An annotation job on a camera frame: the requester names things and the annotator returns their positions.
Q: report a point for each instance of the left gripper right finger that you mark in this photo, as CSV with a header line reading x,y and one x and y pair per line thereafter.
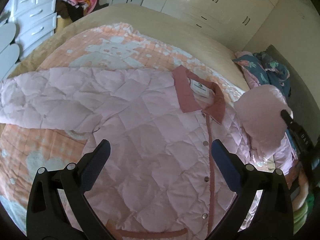
x,y
273,218

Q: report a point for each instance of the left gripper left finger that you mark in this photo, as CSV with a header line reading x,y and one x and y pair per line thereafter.
x,y
46,217

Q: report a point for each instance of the pink quilted jacket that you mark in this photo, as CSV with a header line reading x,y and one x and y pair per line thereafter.
x,y
160,180

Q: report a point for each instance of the grey padded headboard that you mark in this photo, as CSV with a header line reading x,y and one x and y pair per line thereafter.
x,y
302,103

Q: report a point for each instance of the orange plaid bear blanket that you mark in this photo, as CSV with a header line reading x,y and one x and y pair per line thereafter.
x,y
112,47

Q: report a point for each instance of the teal and pink duvet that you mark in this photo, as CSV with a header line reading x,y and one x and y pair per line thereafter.
x,y
261,69

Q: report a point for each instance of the white glossy wardrobe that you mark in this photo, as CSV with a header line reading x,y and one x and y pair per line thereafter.
x,y
231,22

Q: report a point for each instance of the white curved desk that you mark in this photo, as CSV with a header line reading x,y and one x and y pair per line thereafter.
x,y
9,50

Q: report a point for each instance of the bed with tan sheet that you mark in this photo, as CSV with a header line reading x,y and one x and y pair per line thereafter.
x,y
152,24

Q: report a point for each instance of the white drawer chest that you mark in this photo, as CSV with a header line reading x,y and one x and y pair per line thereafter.
x,y
35,21

